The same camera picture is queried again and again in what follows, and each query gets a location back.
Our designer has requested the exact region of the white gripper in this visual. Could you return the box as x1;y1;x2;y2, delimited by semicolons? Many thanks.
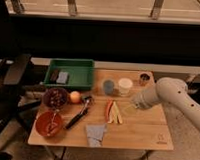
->
123;86;159;114

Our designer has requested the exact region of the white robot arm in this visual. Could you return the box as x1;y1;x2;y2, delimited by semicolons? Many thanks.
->
131;77;200;132

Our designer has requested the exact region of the white paper cup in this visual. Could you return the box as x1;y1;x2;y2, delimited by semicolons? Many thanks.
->
118;78;133;97

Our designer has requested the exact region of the blue grey cup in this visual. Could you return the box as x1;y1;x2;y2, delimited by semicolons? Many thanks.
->
103;80;114;95

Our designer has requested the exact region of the dark bowl of grapes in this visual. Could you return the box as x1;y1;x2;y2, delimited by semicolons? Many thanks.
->
42;87;69;109

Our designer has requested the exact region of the pale yellow strip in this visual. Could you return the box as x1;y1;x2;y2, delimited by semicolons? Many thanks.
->
108;107;114;123

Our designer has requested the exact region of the small metal tin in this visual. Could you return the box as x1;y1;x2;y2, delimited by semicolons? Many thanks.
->
138;73;150;86

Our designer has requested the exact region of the grey folded cloth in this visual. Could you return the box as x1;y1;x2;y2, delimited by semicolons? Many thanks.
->
85;124;106;148

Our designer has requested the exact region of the orange round fruit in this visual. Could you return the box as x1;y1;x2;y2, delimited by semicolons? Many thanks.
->
70;91;81;104

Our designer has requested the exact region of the grey sponge block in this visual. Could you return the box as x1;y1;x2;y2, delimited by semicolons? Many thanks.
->
56;72;69;84

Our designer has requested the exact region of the green plastic tray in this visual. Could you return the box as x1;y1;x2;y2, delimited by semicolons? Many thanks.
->
43;58;94;91

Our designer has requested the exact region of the metal spoon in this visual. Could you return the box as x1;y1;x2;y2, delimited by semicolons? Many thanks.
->
48;110;59;135

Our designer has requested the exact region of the dark brown block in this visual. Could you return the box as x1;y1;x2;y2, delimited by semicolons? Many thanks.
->
49;69;59;82

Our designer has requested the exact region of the orange bowl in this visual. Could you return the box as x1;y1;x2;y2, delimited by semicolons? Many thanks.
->
35;111;64;137

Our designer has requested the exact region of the black office chair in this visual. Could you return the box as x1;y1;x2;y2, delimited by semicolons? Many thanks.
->
0;54;40;160

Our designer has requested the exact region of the black handled peeler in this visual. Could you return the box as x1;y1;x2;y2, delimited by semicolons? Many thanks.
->
64;96;93;129

